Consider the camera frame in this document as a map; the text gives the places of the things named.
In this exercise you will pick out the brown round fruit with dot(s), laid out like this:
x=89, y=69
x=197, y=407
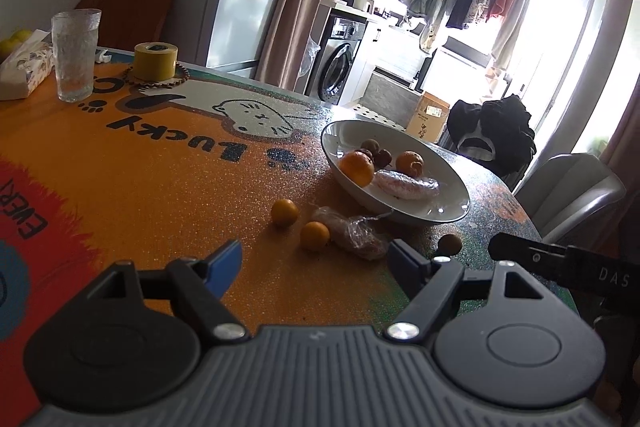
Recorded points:
x=369, y=146
x=449, y=243

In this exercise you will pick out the small plastic fruit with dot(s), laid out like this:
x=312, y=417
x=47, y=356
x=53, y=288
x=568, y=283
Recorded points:
x=352, y=232

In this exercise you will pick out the clear drinking glass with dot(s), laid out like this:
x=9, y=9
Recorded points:
x=75, y=54

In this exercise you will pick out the pink window curtain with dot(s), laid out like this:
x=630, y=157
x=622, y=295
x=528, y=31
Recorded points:
x=625, y=117

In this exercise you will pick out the dark red round fruit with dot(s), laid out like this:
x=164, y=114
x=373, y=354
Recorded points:
x=384, y=157

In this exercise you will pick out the patterned tissue box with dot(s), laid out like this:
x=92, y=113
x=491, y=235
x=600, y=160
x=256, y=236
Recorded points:
x=25, y=69

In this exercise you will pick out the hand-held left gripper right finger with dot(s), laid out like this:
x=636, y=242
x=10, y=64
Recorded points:
x=402, y=264

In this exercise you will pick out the large orange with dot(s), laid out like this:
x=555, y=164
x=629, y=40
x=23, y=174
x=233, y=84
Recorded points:
x=357, y=168

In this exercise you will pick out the yellow tape roll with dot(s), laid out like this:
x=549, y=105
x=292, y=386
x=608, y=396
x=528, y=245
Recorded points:
x=155, y=59

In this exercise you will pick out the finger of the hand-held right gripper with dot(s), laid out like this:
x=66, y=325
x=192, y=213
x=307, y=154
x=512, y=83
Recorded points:
x=515, y=252

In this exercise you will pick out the orange chair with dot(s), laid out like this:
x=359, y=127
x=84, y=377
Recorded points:
x=127, y=7

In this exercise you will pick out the white hanging garment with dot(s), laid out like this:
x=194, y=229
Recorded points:
x=520, y=17

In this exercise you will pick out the small orange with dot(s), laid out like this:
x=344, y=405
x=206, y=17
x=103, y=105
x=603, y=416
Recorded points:
x=285, y=212
x=315, y=235

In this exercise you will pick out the small white object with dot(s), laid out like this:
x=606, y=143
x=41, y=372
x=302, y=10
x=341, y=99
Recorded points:
x=102, y=55

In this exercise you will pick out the yellow green fruit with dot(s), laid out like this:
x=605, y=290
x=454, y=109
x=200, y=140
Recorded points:
x=22, y=36
x=7, y=47

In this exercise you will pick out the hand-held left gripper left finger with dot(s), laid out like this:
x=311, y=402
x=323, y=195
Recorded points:
x=227, y=264

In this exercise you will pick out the black clothes pile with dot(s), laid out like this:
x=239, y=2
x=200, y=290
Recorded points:
x=492, y=127

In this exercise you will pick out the printed cardboard box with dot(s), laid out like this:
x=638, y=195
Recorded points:
x=427, y=114

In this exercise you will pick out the silver washing machine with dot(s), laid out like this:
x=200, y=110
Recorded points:
x=340, y=67

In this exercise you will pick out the clear plastic bag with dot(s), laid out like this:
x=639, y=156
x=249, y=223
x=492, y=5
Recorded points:
x=309, y=54

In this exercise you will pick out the grey padded chair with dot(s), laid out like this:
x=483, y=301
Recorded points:
x=570, y=192

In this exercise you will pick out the white ceramic bowl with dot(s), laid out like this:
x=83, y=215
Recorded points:
x=450, y=179

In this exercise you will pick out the medium orange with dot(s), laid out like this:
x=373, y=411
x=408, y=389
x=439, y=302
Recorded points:
x=410, y=163

